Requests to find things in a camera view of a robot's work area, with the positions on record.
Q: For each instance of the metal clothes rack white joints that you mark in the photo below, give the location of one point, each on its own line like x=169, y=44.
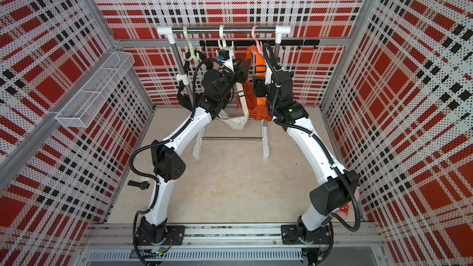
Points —
x=205, y=110

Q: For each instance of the black sling bag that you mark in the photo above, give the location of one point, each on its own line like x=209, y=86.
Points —
x=184, y=99

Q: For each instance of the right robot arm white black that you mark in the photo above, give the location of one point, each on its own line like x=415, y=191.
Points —
x=334, y=197

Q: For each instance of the white wire mesh basket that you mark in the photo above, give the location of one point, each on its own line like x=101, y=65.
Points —
x=84, y=106

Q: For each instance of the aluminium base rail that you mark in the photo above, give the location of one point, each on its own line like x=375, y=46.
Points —
x=266, y=244

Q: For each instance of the orange sling bag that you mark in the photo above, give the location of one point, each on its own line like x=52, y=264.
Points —
x=258, y=107

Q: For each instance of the white plastic hook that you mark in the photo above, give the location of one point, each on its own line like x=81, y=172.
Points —
x=222, y=43

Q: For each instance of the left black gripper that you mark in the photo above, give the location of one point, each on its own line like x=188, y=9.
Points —
x=241, y=74

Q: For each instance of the black watch on floor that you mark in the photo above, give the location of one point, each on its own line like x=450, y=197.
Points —
x=144, y=185

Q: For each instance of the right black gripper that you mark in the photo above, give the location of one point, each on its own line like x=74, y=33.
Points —
x=259, y=84

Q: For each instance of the pink plush toy red dress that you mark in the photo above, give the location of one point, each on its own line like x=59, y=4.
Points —
x=344, y=211

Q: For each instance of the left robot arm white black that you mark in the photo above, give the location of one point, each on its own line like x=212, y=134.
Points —
x=168, y=166

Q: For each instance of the cream sling bag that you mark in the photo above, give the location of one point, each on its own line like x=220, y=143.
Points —
x=237, y=122

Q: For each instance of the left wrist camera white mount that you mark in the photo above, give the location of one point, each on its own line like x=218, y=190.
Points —
x=225, y=58

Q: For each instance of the green plastic hook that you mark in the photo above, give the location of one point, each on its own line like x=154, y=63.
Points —
x=190, y=52

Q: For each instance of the pink plastic hook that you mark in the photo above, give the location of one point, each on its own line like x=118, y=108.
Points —
x=258, y=43

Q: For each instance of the black wall hook rail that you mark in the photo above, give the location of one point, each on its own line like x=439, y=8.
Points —
x=248, y=43

